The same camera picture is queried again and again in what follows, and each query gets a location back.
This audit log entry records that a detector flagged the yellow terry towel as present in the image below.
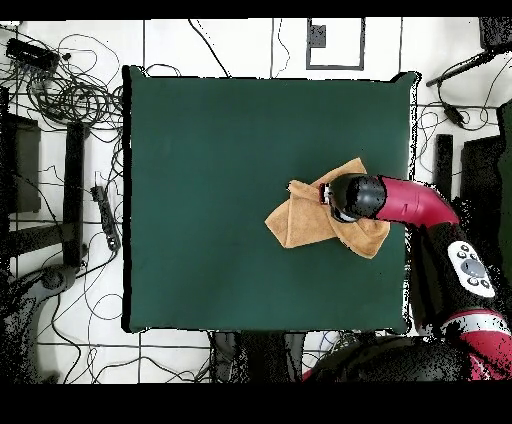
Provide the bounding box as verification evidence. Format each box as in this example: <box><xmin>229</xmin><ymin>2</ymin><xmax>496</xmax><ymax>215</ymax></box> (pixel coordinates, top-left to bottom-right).
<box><xmin>264</xmin><ymin>156</ymin><xmax>392</xmax><ymax>260</ymax></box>

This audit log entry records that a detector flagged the black flat panel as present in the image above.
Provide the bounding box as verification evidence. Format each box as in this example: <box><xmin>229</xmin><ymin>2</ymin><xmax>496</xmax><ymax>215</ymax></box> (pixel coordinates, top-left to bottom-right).
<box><xmin>459</xmin><ymin>135</ymin><xmax>504</xmax><ymax>241</ymax></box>

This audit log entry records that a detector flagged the black flat box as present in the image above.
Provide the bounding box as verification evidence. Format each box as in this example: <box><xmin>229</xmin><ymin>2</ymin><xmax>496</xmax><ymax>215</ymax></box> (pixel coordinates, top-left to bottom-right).
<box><xmin>0</xmin><ymin>113</ymin><xmax>42</xmax><ymax>215</ymax></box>

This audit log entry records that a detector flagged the long black bar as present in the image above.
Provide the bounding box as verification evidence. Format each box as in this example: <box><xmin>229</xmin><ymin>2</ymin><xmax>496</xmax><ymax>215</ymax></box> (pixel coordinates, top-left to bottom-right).
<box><xmin>61</xmin><ymin>120</ymin><xmax>90</xmax><ymax>268</ymax></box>
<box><xmin>434</xmin><ymin>133</ymin><xmax>455</xmax><ymax>201</ymax></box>

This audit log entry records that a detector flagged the black power adapter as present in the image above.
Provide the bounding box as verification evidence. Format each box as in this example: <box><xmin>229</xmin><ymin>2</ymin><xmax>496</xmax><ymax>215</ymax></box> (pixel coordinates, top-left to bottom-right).
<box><xmin>442</xmin><ymin>102</ymin><xmax>467</xmax><ymax>130</ymax></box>

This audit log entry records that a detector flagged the dark green table cloth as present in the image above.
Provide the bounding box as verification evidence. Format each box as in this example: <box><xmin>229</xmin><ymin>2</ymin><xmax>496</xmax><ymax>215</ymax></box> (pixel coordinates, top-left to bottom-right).
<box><xmin>121</xmin><ymin>64</ymin><xmax>419</xmax><ymax>335</ymax></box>

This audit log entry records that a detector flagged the black robot stand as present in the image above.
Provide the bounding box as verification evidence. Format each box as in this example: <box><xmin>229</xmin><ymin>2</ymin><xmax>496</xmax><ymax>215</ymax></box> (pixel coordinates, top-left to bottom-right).
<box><xmin>209</xmin><ymin>330</ymin><xmax>307</xmax><ymax>383</ymax></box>

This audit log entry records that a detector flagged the black rod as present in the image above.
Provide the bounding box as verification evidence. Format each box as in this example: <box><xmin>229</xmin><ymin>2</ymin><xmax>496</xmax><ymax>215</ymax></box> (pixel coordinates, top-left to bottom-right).
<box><xmin>424</xmin><ymin>49</ymin><xmax>499</xmax><ymax>88</ymax></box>

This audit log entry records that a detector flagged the black power strip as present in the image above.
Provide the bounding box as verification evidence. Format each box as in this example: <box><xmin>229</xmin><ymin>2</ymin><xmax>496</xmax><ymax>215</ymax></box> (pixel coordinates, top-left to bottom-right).
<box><xmin>90</xmin><ymin>184</ymin><xmax>122</xmax><ymax>252</ymax></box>

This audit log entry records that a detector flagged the black square box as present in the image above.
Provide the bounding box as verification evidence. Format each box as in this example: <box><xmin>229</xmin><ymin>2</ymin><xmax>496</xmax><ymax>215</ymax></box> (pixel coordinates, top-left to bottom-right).
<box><xmin>478</xmin><ymin>16</ymin><xmax>512</xmax><ymax>52</ymax></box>

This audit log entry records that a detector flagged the grey wheeled stand base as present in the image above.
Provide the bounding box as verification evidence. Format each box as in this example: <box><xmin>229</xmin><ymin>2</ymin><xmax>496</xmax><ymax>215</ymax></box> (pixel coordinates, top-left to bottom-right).
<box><xmin>0</xmin><ymin>262</ymin><xmax>79</xmax><ymax>383</ymax></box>

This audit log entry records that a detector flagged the black electronics box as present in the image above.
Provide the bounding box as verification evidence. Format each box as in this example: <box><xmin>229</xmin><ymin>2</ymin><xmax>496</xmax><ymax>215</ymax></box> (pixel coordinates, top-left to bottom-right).
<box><xmin>5</xmin><ymin>37</ymin><xmax>60</xmax><ymax>72</ymax></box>

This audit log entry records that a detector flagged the grey floor outlet frame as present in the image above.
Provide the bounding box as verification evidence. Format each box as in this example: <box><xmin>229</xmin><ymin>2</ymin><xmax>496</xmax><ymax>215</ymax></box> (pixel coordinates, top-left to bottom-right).
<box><xmin>305</xmin><ymin>16</ymin><xmax>366</xmax><ymax>72</ymax></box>

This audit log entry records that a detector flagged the tangled black cable bundle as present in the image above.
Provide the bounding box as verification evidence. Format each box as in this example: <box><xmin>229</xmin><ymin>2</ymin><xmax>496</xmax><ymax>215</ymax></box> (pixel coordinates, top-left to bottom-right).
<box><xmin>0</xmin><ymin>23</ymin><xmax>125</xmax><ymax>133</ymax></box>

